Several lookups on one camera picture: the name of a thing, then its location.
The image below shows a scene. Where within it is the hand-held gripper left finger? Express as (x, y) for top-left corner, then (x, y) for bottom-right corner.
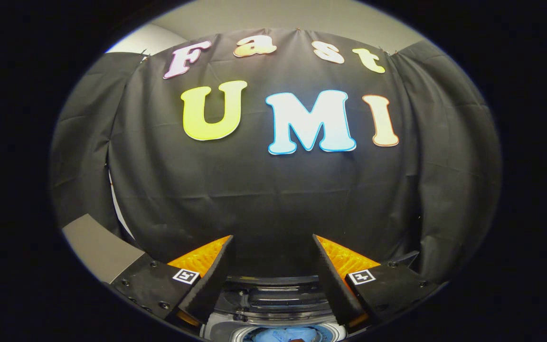
(110, 235), (235, 328)

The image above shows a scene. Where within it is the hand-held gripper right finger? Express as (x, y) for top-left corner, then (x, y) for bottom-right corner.
(312, 234), (445, 331)

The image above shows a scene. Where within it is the light blue polo shirt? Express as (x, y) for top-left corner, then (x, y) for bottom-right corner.
(244, 326), (333, 342)

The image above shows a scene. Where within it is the black backdrop cloth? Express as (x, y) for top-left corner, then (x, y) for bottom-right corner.
(49, 28), (502, 285)

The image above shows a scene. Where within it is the dark cabinet with beige door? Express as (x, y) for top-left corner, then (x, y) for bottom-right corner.
(61, 214), (146, 285)

